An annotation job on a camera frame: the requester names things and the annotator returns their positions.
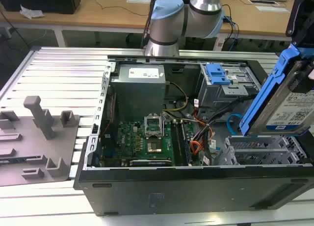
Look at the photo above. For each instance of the white crumpled paper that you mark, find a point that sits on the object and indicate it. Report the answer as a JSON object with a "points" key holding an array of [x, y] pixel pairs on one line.
{"points": [[30, 13]]}

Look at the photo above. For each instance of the wooden desk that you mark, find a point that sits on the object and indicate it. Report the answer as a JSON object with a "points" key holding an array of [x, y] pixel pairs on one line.
{"points": [[98, 15]]}

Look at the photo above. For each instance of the silver perforated drive cage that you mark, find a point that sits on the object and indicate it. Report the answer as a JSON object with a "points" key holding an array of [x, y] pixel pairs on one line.
{"points": [[213, 93]]}

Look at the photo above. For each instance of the CPU socket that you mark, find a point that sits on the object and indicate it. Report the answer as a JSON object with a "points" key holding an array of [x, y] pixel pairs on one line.
{"points": [[154, 146]]}

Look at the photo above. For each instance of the blue plastic drive latch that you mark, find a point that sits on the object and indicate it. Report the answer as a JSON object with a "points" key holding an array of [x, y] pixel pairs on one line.
{"points": [[217, 74]]}

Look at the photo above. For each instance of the hard disk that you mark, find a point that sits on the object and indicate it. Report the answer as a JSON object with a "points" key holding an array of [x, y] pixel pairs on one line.
{"points": [[282, 108]]}

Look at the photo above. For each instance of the black expansion slot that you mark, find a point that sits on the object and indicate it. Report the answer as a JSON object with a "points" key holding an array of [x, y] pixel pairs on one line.
{"points": [[149, 162]]}

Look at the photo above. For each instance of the silver metal disk bay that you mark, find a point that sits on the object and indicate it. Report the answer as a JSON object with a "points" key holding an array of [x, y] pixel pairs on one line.
{"points": [[257, 152]]}

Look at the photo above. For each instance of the green motherboard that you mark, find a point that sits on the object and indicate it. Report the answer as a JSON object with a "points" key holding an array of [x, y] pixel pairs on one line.
{"points": [[127, 140]]}

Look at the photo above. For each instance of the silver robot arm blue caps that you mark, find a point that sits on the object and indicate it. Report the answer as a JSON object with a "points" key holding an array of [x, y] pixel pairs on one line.
{"points": [[166, 22]]}

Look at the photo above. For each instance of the black open PC case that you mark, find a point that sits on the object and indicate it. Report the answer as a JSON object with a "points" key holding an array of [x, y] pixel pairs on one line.
{"points": [[171, 194]]}

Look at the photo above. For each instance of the grey parts rack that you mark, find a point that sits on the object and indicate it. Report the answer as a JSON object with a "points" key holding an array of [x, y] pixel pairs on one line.
{"points": [[32, 147]]}

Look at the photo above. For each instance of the grey power supply unit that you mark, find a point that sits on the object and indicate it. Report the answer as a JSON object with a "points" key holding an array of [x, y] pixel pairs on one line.
{"points": [[137, 93]]}

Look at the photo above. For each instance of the black box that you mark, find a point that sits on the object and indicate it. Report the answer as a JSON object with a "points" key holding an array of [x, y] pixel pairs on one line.
{"points": [[44, 0]]}

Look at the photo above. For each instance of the RAM stick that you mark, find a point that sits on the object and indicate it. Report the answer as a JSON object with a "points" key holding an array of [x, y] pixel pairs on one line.
{"points": [[185, 147]]}

